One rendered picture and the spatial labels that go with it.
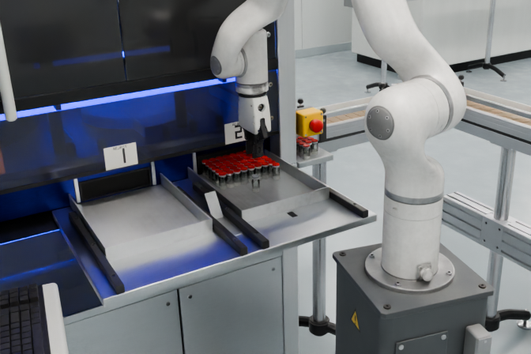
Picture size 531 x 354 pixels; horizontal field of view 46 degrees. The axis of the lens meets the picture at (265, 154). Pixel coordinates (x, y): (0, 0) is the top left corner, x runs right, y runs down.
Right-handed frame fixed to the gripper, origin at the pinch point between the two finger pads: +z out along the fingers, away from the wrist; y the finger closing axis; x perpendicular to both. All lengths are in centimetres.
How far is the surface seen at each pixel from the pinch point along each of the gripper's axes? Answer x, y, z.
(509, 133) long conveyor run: -90, -8, 11
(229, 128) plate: 1.7, 11.2, -2.8
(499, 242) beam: -93, -7, 53
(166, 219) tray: 27.2, -2.5, 12.6
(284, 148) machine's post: -15.9, 11.4, 7.1
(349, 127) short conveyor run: -48, 22, 10
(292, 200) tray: -2.7, -14.6, 10.3
